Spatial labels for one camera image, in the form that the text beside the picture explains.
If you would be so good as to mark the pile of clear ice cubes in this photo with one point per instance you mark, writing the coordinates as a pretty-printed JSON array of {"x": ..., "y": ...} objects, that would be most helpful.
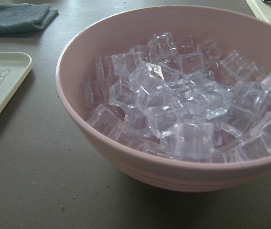
[{"x": 183, "y": 100}]

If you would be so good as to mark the pink bowl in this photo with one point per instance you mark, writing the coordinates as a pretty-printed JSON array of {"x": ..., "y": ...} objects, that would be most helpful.
[{"x": 118, "y": 33}]

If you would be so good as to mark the grey folded cloth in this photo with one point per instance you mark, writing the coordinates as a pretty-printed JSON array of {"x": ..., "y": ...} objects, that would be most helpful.
[{"x": 25, "y": 17}]

